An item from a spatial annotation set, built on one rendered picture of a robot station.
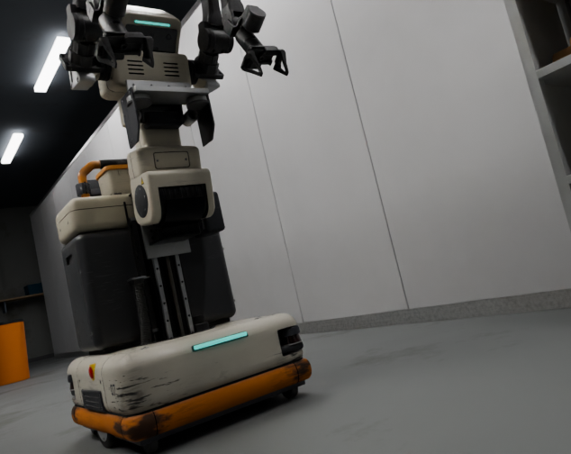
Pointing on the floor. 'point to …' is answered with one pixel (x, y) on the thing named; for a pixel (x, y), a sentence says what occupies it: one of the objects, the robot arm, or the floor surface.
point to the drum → (6, 351)
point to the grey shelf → (558, 99)
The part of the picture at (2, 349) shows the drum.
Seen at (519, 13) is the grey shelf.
